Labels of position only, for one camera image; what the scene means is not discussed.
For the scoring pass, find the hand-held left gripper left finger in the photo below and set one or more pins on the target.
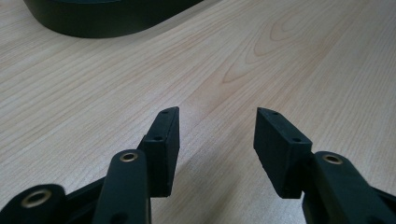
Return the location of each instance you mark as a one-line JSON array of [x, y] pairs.
[[163, 149]]

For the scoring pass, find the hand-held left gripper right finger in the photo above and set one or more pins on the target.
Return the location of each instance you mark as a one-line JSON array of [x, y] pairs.
[[278, 152]]

